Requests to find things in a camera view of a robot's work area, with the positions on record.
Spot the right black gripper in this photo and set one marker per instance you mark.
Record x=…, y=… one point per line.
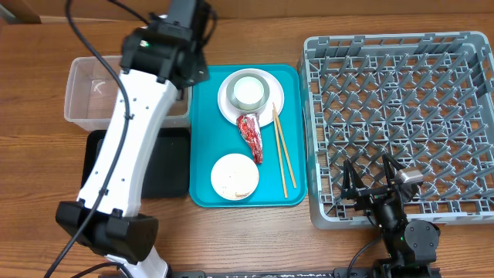
x=370, y=196

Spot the wooden chopstick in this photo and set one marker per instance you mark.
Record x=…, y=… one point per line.
x=286, y=157
x=278, y=145

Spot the red foil snack wrapper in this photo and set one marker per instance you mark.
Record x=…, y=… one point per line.
x=248, y=125

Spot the small white plate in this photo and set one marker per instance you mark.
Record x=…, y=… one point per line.
x=234, y=177

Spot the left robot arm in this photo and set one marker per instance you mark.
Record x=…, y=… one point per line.
x=158, y=60

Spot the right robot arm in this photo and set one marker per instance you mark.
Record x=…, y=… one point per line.
x=411, y=244

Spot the grey dishwasher rack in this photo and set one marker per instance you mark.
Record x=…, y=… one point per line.
x=426, y=99

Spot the clear plastic waste bin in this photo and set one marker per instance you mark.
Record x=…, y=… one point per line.
x=91, y=95

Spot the white paper cup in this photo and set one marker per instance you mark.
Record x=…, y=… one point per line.
x=248, y=92

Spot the grey-rimmed white bowl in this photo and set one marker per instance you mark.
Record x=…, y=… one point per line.
x=231, y=97

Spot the large white plate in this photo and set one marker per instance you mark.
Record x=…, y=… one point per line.
x=265, y=114

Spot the black plastic tray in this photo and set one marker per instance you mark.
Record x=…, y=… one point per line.
x=168, y=170

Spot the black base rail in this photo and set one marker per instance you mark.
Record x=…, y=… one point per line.
x=336, y=273

